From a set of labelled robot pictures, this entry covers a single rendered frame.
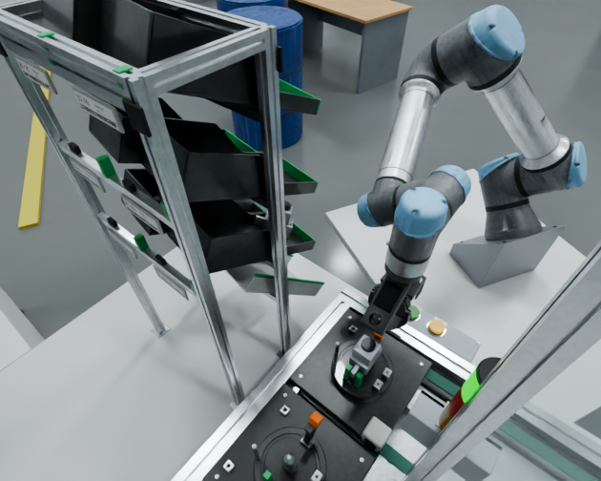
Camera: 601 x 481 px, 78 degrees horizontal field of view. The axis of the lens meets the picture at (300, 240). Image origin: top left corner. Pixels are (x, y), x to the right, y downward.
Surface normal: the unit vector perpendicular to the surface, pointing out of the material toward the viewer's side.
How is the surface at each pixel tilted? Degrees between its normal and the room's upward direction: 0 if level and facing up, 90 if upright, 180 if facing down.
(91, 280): 0
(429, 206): 0
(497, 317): 0
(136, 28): 65
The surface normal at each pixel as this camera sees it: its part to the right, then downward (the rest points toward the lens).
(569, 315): -0.63, 0.56
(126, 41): -0.69, 0.14
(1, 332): 0.00, -0.69
